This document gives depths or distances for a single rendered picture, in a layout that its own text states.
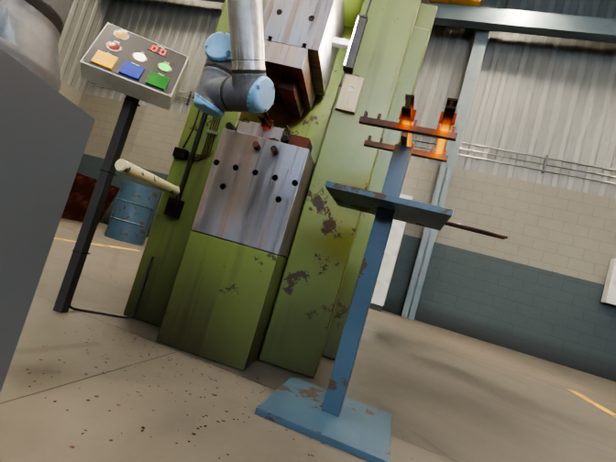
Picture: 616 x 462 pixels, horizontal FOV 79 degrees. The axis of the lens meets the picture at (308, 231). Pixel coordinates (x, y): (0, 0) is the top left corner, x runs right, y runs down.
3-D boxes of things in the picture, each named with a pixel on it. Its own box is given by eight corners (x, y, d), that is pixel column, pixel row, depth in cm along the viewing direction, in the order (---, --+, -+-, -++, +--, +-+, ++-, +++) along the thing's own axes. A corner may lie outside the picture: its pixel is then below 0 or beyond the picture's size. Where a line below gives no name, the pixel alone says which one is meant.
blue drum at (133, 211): (126, 243, 544) (145, 185, 551) (93, 233, 560) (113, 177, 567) (151, 247, 601) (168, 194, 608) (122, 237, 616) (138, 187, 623)
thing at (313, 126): (320, 181, 205) (364, 29, 212) (250, 163, 210) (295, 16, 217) (322, 185, 215) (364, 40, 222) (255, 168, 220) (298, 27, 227)
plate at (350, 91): (354, 112, 170) (364, 77, 171) (335, 107, 171) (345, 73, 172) (354, 114, 172) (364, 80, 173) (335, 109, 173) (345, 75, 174)
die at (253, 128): (278, 146, 159) (284, 126, 160) (235, 135, 162) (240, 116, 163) (292, 171, 201) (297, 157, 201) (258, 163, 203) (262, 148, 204)
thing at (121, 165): (124, 173, 132) (128, 159, 132) (111, 170, 132) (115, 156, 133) (180, 198, 175) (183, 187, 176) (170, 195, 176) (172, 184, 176)
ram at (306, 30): (337, 55, 161) (362, -29, 164) (254, 37, 166) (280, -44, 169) (339, 100, 203) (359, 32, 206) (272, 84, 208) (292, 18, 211)
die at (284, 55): (302, 69, 162) (307, 49, 163) (258, 59, 165) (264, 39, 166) (311, 110, 204) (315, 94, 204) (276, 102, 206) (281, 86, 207)
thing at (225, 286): (244, 371, 144) (278, 255, 148) (155, 341, 149) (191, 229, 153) (272, 344, 200) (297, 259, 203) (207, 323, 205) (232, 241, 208)
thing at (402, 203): (451, 215, 111) (453, 209, 111) (324, 186, 121) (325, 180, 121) (440, 230, 140) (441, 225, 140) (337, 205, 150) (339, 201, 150)
